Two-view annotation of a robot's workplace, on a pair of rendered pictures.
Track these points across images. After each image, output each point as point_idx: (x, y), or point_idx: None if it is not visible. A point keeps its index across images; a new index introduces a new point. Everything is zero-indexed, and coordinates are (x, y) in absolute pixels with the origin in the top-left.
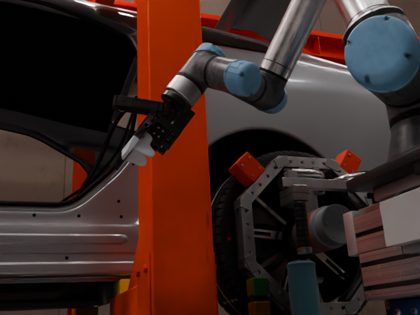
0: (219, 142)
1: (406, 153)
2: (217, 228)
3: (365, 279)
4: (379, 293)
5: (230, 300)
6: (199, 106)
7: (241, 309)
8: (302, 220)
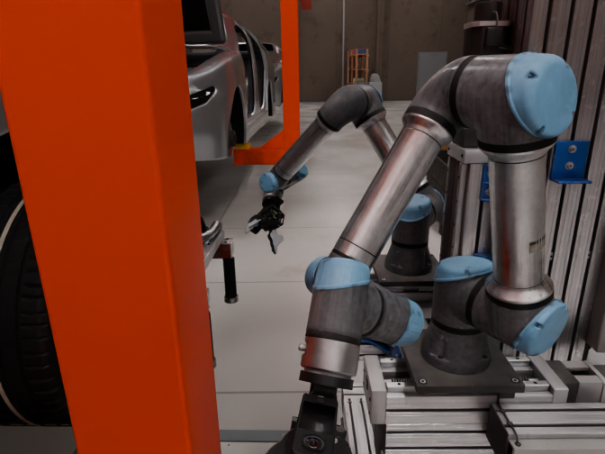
0: None
1: (501, 385)
2: (45, 356)
3: (390, 442)
4: (404, 452)
5: (40, 423)
6: (203, 281)
7: (61, 426)
8: (211, 334)
